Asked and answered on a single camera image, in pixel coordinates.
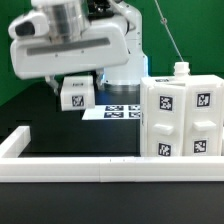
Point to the white U-shaped workspace fence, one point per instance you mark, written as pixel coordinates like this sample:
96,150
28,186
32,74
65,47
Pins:
14,168

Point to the white base marker sheet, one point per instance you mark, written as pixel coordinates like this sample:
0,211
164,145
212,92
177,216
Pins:
112,112

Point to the white cabinet body box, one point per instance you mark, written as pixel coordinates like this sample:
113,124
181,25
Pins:
179,78

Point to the white cabinet top block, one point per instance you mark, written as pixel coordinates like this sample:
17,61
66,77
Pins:
77,93

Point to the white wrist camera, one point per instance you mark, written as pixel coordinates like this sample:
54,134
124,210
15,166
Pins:
29,25

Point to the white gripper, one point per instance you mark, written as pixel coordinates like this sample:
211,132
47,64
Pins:
102,45

